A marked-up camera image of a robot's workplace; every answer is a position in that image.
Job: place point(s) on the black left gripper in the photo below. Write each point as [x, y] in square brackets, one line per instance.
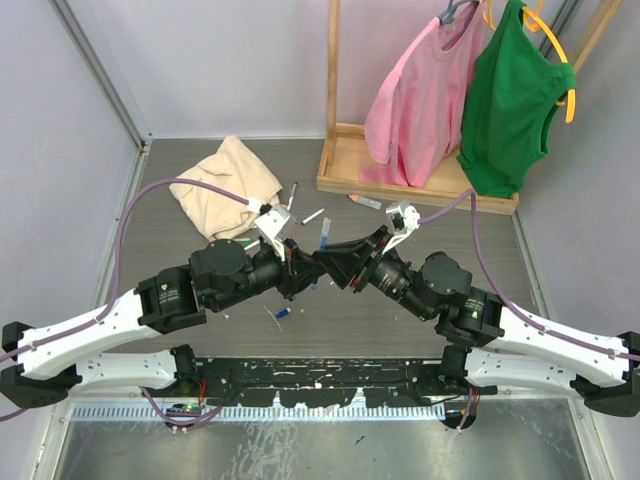
[297, 271]

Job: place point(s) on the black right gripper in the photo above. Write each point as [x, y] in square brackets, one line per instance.
[349, 258]

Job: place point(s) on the blue transparent gel pen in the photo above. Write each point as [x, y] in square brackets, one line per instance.
[325, 232]

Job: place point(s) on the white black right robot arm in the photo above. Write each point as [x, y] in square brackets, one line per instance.
[492, 343]

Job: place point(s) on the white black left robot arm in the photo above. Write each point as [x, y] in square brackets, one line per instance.
[76, 355]

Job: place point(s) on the small blue pen cap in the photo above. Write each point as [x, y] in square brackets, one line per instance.
[283, 313]

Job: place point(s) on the white marker blue end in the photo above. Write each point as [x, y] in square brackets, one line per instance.
[313, 216]

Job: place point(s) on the grey highlighter orange tip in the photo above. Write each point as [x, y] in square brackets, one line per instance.
[365, 201]

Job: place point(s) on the wooden clothes rack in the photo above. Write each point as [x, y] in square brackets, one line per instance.
[345, 152]

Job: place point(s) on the beige cloth bag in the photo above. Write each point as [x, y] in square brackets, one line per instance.
[235, 169]

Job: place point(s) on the pink t-shirt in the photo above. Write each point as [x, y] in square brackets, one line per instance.
[415, 119]

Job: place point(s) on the green tank top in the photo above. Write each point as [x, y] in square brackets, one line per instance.
[513, 99]

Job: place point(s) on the grey clothes hanger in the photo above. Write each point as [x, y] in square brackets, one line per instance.
[448, 16]

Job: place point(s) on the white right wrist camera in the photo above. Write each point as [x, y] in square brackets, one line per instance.
[405, 220]

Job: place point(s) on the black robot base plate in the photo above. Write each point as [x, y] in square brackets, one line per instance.
[315, 383]

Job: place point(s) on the aluminium frame rail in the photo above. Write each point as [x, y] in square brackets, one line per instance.
[81, 24]

